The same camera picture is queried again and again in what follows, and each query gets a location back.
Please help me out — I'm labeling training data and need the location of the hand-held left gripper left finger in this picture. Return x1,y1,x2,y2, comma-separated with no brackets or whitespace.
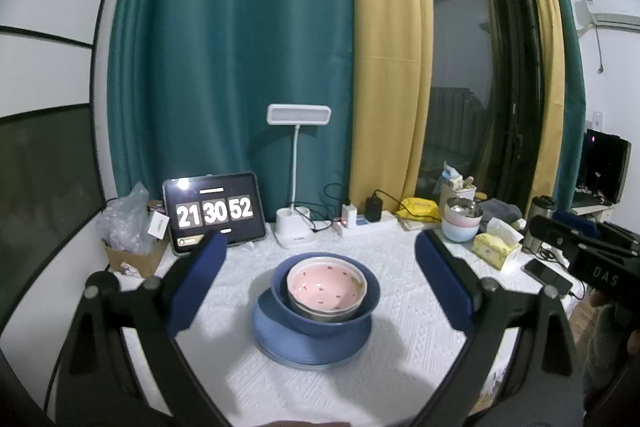
42,232,236,427

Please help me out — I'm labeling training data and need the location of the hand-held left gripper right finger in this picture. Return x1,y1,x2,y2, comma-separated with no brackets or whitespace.
414,229,586,427

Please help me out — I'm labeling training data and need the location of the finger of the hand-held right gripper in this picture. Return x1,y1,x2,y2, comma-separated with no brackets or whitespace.
552,210,640,249
529,215,584,256

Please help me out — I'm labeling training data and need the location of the pink dotted bowl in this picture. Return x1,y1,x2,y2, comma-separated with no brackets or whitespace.
286,257,368,320

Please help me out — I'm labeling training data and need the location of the beige bowl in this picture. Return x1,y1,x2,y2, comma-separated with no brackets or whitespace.
287,267,370,323

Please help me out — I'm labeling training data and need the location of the large blue bowl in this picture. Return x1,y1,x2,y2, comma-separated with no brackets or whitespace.
271,252,381,338

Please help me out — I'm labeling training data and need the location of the blue plate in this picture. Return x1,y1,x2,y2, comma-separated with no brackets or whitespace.
260,347,366,370
252,292,373,365

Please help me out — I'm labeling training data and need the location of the person's right forearm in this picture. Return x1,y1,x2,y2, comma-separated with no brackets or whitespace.
582,304,640,427

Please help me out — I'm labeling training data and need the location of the stainless steel tumbler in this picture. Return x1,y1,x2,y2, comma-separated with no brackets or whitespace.
522,196,559,254

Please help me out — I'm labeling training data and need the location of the white side desk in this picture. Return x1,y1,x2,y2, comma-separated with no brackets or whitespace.
570,201,617,219

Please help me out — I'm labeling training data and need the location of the black smartphone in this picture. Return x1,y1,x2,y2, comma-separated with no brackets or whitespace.
524,258,575,298

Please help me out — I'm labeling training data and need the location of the white tissue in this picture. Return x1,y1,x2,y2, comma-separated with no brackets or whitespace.
485,217,525,246

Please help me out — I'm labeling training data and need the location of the light blue bowl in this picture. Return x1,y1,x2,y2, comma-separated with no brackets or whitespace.
441,219,481,243

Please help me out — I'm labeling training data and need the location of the grey cloth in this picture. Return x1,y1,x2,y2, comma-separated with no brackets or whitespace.
480,198,524,223

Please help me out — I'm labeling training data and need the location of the yellow tissue box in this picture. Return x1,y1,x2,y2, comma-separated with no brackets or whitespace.
472,232,524,271

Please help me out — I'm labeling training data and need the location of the black monitor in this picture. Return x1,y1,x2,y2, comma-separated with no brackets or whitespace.
575,129,632,208

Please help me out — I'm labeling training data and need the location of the plain pink bowl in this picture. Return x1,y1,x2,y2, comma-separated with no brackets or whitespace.
442,207,484,231

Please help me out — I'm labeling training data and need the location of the cardboard box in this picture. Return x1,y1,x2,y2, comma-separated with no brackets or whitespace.
103,237,171,279

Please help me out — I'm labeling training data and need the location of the tablet showing clock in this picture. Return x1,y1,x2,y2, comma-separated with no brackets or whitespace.
162,172,267,256

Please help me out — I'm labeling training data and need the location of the yellow packet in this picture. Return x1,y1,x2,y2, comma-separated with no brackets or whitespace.
396,198,442,221

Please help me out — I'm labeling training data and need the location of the stainless steel bowl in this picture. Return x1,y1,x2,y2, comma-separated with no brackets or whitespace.
446,198,484,219

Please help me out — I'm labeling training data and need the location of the white power strip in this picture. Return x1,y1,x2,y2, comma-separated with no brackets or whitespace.
332,212,399,237

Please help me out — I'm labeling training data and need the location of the white woven basket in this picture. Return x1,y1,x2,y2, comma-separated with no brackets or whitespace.
440,184,476,204

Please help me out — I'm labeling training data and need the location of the clear plastic bag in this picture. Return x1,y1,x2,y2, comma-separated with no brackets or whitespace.
96,182,154,256

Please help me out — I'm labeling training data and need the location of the blue and white packet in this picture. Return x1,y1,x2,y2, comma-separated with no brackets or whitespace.
440,162,464,188

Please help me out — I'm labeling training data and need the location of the narrow green curtain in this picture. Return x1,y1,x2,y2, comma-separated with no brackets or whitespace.
544,0,587,214

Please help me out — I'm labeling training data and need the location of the narrow yellow curtain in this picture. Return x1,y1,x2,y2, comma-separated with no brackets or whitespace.
509,0,569,208

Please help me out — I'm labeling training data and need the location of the dark glass sliding door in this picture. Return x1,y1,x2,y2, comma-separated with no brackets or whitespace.
422,0,547,208

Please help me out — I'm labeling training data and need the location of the white desk lamp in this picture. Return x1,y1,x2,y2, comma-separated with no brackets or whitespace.
266,103,332,250

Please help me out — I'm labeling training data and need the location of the white air conditioner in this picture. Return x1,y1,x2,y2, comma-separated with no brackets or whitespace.
575,11,640,34

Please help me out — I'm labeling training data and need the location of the wide yellow curtain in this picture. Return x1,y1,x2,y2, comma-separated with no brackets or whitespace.
348,0,434,214

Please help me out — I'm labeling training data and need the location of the wide green curtain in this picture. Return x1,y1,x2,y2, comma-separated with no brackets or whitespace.
106,0,357,224

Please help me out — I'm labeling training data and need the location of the black black-charger cable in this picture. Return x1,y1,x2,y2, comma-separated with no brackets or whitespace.
372,189,407,208

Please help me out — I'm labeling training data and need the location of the black lamp cable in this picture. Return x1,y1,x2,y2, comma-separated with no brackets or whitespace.
292,204,337,234

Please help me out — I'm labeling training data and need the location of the black white-charger cable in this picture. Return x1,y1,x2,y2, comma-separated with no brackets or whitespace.
323,183,352,208

